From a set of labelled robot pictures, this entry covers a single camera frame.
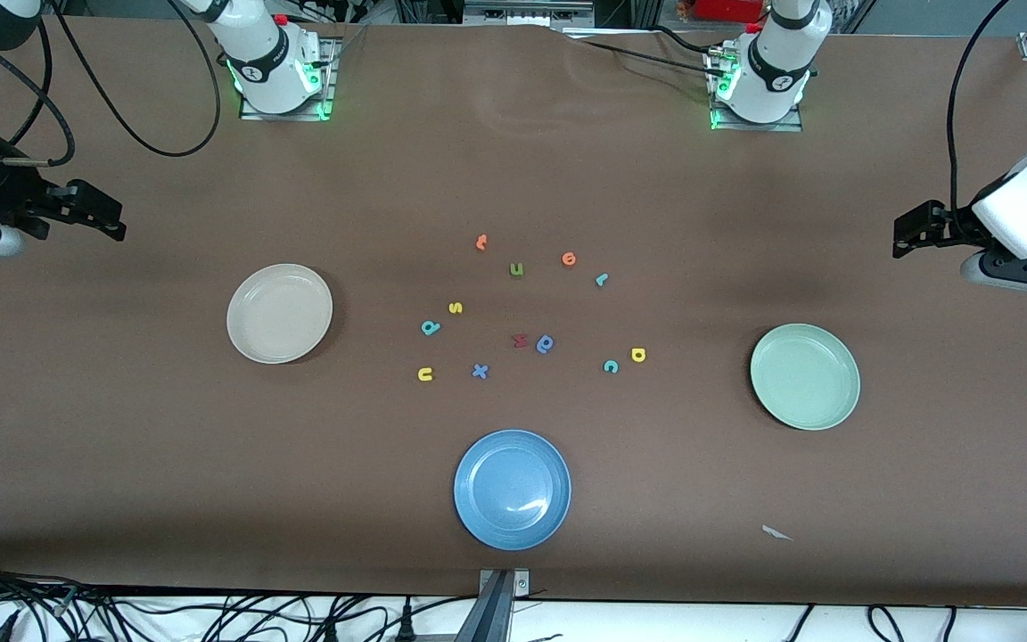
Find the green round plate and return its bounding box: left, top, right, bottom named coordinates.
left=750, top=323, right=861, bottom=432

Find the beige round plate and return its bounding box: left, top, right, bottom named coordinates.
left=226, top=263, right=334, bottom=365

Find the red box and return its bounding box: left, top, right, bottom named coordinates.
left=690, top=0, right=766, bottom=23

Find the brown table cover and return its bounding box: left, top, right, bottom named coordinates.
left=0, top=16, right=1027, bottom=609

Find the blue round plate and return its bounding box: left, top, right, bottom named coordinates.
left=454, top=429, right=572, bottom=551

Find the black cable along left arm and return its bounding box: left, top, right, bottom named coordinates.
left=945, top=0, right=1014, bottom=224

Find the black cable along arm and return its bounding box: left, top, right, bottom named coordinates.
left=945, top=0, right=1014, bottom=224
left=0, top=0, right=222, bottom=169

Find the black cable along right arm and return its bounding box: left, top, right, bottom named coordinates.
left=0, top=0, right=222, bottom=169

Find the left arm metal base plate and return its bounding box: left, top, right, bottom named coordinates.
left=708, top=46, right=805, bottom=134

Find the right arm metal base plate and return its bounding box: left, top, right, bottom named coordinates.
left=240, top=36, right=338, bottom=122

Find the black cable on table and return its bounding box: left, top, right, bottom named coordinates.
left=580, top=39, right=733, bottom=81
left=638, top=25, right=737, bottom=56

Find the aluminium frame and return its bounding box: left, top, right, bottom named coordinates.
left=463, top=0, right=596, bottom=29

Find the aluminium table edge bracket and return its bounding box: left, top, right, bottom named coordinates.
left=456, top=568, right=532, bottom=642

